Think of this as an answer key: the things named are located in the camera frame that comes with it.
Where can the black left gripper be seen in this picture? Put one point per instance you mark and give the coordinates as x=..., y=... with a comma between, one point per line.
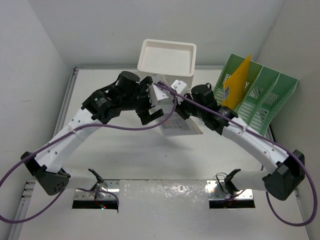
x=141, y=111

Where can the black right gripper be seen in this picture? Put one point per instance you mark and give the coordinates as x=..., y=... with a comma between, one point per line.
x=180, y=108

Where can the clear zip document pouch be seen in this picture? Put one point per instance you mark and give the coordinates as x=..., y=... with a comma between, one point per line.
x=176, y=126

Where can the yellow clip file folder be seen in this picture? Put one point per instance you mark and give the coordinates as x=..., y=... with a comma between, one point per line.
x=234, y=86

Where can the white drawer cabinet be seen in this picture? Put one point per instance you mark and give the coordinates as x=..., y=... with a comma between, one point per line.
x=174, y=60

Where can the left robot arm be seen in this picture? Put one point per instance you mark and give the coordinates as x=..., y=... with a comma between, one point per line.
x=127, y=93

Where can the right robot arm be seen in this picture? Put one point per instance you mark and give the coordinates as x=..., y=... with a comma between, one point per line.
x=283, y=172

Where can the green file rack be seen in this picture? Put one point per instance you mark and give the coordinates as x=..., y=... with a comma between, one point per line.
x=266, y=92

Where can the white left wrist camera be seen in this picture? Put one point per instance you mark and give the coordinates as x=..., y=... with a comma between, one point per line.
x=157, y=94

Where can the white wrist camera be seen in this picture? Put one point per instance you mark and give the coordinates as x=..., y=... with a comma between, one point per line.
x=180, y=87
x=157, y=94

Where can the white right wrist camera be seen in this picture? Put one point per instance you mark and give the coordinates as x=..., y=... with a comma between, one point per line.
x=180, y=87

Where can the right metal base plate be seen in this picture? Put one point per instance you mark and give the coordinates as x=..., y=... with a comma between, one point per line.
x=218, y=192

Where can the metal base plate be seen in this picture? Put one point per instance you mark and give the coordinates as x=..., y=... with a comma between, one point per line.
x=218, y=192
x=107, y=191

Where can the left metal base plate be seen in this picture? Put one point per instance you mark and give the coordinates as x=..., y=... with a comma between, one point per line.
x=107, y=191

